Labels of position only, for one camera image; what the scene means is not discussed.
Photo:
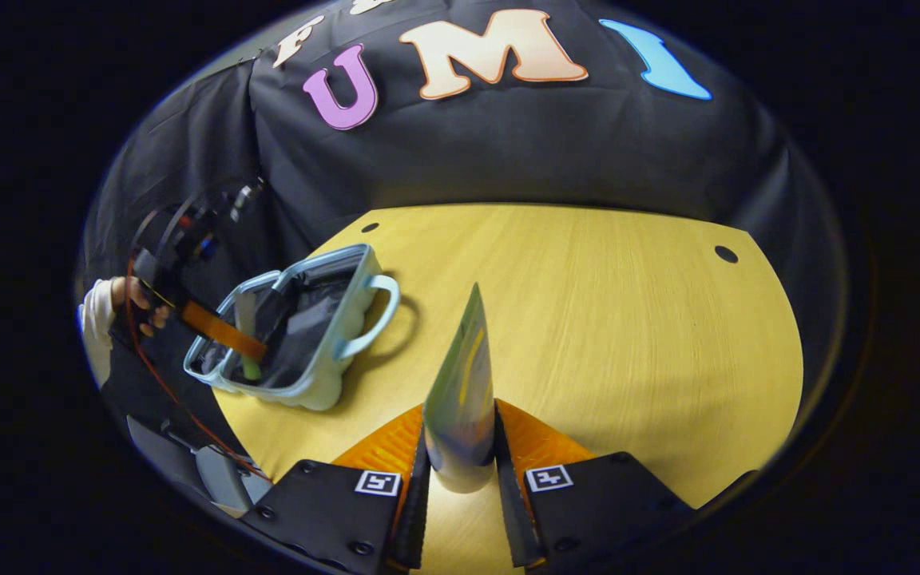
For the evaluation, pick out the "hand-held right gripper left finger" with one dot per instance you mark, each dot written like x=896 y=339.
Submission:
x=332 y=511

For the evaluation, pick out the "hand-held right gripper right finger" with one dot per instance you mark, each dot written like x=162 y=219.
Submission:
x=596 y=503

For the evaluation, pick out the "white bumpy suitcase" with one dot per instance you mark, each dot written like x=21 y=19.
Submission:
x=324 y=375

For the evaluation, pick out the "grey chair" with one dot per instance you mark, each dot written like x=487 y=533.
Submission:
x=216 y=475

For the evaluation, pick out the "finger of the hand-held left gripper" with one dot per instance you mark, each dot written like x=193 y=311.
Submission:
x=220 y=327

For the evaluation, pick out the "white tube with green end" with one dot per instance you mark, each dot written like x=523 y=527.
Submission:
x=251 y=363

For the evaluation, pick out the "black backdrop cloth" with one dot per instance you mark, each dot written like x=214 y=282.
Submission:
x=508 y=152

